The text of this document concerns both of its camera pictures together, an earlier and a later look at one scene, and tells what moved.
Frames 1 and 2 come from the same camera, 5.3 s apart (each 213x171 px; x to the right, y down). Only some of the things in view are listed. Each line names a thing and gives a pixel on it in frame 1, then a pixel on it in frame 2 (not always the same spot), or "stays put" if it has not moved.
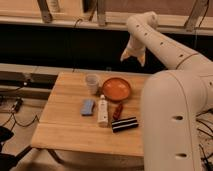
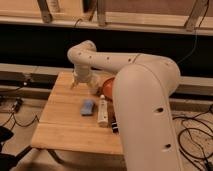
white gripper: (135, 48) to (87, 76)
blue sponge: (88, 107) stays put
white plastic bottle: (103, 112) stays put
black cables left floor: (16, 107) stays put
